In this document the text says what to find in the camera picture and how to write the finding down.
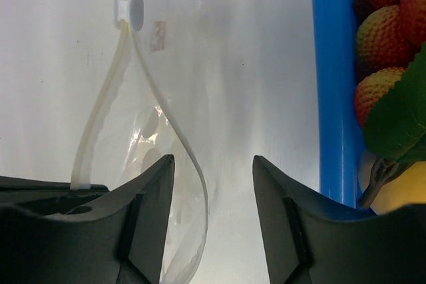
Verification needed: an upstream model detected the blue plastic bin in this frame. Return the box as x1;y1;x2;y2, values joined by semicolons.
312;0;363;208

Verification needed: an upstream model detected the clear dotted zip top bag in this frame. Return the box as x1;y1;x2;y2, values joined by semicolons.
71;0;220;283

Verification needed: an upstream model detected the lychee bunch with leaf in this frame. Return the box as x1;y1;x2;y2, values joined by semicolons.
353;0;425;209

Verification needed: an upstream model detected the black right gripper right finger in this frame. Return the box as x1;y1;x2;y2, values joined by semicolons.
252;156;425;283

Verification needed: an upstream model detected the yellow orange with leaf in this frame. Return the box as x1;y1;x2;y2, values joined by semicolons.
358;151;425;215

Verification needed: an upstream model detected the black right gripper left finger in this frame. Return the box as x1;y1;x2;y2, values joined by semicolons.
1;155;174;283

